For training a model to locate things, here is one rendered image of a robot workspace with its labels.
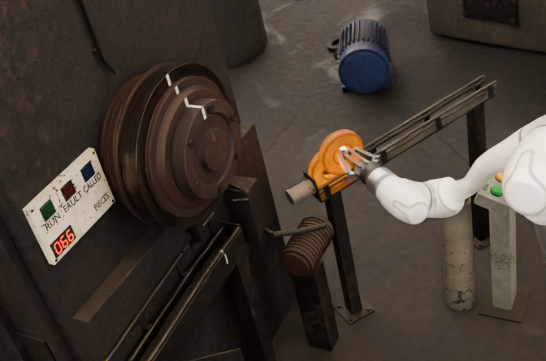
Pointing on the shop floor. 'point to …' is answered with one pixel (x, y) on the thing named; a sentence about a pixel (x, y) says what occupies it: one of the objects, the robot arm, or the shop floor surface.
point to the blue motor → (365, 57)
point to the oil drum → (234, 4)
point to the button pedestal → (502, 259)
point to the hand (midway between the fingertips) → (340, 148)
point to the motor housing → (312, 281)
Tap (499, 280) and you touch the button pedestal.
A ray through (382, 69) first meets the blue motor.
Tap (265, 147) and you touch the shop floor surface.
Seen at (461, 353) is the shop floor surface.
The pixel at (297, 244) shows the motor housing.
